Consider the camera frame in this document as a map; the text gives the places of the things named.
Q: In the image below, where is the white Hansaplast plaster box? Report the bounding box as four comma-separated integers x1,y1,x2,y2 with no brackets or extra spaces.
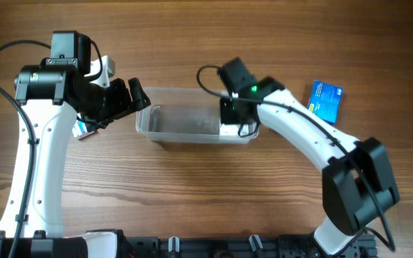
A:
219,123,256,138

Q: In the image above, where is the white Panadol medicine box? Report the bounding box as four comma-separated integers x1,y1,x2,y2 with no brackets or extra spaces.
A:
72,120,96,140

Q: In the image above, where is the blue cardboard box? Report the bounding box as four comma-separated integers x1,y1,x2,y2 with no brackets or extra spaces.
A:
308,80,343,125

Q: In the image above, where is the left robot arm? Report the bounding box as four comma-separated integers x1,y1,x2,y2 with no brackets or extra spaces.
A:
0,31,151,257

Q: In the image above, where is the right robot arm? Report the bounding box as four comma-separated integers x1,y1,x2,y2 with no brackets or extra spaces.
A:
217,58,400,257

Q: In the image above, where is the clear plastic container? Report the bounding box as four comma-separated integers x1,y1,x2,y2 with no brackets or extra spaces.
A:
136,87,259,144

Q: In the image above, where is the left black cable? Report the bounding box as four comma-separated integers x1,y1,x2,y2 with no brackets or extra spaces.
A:
0,39,103,258

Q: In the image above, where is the black cable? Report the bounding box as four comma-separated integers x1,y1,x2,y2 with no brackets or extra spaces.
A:
0,39,103,258
196,64,397,253

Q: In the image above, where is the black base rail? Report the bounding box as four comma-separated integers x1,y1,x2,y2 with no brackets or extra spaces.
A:
120,233,378,258

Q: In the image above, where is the right black cable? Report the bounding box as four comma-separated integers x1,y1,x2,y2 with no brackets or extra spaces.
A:
196,64,397,253

